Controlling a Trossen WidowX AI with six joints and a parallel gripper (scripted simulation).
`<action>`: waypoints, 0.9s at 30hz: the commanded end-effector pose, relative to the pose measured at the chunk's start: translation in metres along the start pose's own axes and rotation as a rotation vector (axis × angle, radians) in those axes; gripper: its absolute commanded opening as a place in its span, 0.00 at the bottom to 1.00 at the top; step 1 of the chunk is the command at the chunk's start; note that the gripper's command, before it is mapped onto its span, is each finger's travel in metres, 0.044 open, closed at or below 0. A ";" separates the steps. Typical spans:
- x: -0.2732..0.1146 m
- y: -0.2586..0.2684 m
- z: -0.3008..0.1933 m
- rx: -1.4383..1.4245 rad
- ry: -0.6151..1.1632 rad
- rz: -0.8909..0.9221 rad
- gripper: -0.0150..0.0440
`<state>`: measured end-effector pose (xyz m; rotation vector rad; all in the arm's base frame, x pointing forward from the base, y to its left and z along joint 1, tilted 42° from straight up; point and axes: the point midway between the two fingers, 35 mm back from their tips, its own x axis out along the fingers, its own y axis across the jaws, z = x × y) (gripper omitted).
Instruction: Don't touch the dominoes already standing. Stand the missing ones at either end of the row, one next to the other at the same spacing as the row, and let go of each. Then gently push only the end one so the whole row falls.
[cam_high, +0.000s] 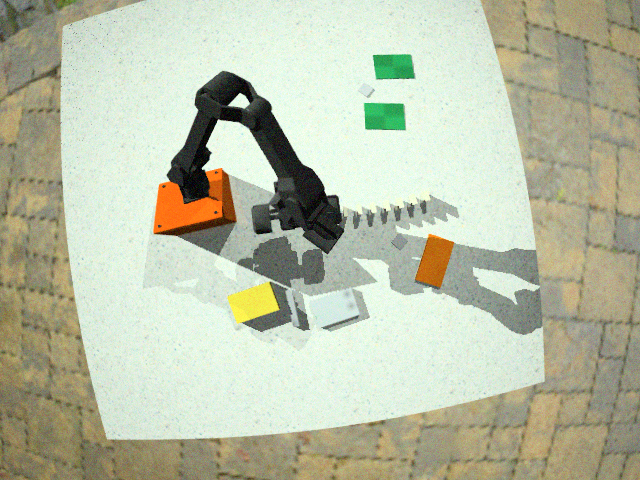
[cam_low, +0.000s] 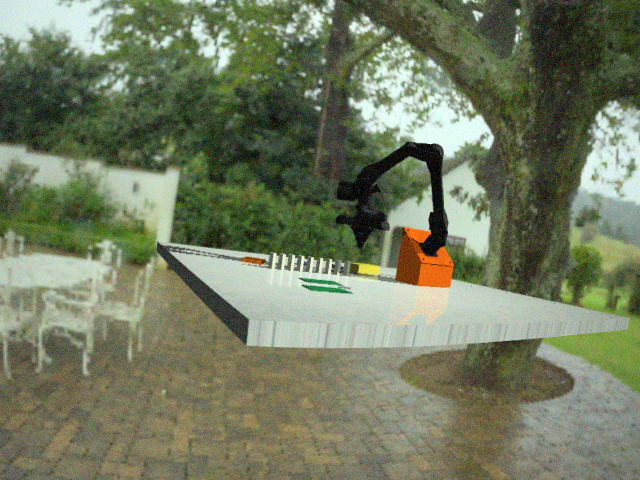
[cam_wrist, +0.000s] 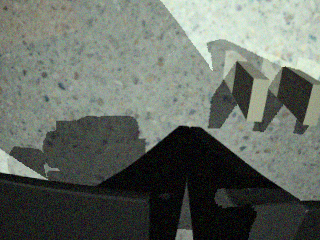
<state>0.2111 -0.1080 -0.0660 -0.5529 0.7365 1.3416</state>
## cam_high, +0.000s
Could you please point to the yellow rectangular block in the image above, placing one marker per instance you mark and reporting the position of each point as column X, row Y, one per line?
column 253, row 302

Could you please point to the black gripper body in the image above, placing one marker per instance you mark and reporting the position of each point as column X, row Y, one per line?
column 261, row 216

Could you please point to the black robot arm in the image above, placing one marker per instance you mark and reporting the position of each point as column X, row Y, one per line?
column 300, row 197

